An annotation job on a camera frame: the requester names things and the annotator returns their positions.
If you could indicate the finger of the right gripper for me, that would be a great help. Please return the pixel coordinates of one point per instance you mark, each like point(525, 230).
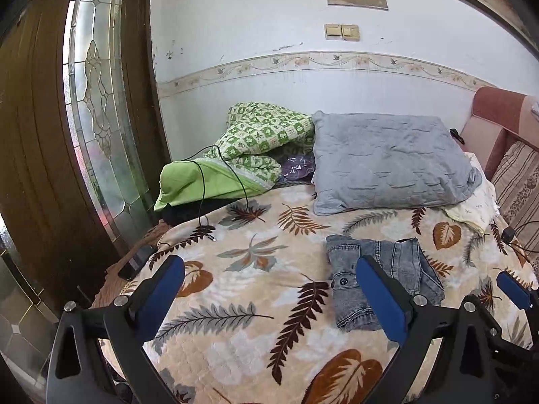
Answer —
point(525, 299)

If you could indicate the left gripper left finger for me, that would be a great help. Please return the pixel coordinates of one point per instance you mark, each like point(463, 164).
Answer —
point(133, 320)

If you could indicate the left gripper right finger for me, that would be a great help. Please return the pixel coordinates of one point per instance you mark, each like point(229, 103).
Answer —
point(409, 323)

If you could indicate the grey denim pants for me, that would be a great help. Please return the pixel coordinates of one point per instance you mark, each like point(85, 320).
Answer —
point(403, 261)

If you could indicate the black charger plug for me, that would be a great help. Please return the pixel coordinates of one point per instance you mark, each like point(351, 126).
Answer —
point(507, 235)

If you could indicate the cream white sheet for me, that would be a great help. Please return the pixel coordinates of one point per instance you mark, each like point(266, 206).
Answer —
point(478, 211)

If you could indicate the striped patterned cushion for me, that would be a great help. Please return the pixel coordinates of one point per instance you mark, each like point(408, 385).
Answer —
point(516, 185)

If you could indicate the leaf pattern bed blanket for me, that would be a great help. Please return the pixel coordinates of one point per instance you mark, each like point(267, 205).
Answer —
point(254, 320)

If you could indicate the grey quilted pillow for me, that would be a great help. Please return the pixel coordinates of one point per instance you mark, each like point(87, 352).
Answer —
point(369, 161)

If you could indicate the glass panel wooden door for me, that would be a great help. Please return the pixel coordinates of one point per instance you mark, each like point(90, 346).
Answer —
point(82, 142)

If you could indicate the pink sofa headboard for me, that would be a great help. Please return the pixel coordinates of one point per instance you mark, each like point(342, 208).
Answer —
point(498, 119)

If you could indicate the small black device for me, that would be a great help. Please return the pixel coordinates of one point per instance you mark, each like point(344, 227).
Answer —
point(456, 136)

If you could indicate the purple cloth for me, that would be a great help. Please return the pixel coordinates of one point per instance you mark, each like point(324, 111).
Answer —
point(296, 169)

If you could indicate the green patterned quilt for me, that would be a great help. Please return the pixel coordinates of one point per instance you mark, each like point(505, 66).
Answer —
point(243, 161)

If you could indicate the beige wall switch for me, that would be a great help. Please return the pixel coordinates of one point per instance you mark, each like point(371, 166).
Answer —
point(342, 32)

